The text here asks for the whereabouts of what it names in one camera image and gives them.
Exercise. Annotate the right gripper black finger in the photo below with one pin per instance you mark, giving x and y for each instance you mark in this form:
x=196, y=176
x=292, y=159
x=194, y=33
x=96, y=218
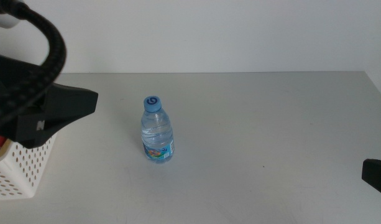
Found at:
x=378, y=175

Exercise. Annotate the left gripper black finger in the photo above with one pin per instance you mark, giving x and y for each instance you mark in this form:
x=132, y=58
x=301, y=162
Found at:
x=75, y=101

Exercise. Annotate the clear water bottle blue cap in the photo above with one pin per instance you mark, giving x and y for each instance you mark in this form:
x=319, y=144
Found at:
x=157, y=133

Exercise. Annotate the white perforated plastic basket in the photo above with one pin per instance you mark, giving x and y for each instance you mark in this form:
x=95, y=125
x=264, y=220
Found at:
x=22, y=174

